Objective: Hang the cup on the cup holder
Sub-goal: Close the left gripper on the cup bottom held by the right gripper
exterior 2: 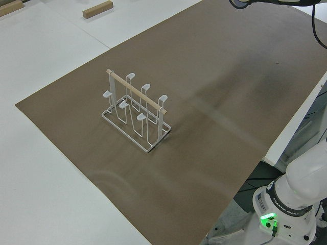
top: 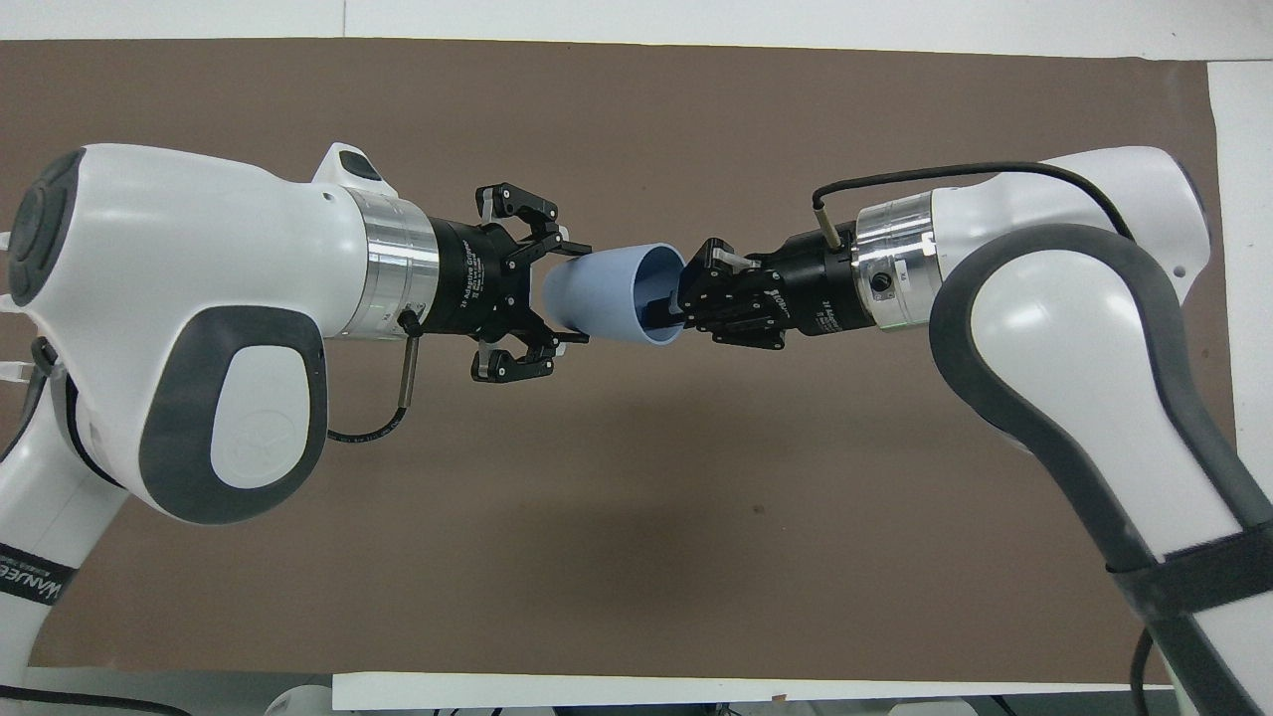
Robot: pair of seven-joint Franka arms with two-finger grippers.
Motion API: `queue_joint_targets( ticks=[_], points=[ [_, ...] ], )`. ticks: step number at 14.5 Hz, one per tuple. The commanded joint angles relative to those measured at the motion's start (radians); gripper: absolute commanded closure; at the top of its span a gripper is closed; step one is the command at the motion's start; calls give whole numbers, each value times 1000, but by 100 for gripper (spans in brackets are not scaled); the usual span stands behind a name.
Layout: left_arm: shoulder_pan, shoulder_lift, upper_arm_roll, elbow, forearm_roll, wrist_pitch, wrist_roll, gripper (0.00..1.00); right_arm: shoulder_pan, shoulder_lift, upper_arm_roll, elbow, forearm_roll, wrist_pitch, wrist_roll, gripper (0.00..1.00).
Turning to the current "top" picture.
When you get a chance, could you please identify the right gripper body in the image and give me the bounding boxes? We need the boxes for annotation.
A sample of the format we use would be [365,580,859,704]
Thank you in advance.
[764,227,881,338]

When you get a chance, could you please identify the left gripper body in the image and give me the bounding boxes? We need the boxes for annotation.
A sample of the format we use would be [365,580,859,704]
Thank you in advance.
[430,216,525,338]

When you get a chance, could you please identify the light blue cup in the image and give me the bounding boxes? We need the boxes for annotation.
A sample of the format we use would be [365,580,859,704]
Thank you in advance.
[542,241,689,349]

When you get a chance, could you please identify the black cable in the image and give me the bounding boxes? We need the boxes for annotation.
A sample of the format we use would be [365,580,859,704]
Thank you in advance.
[811,161,1137,250]
[0,684,195,716]
[326,308,425,446]

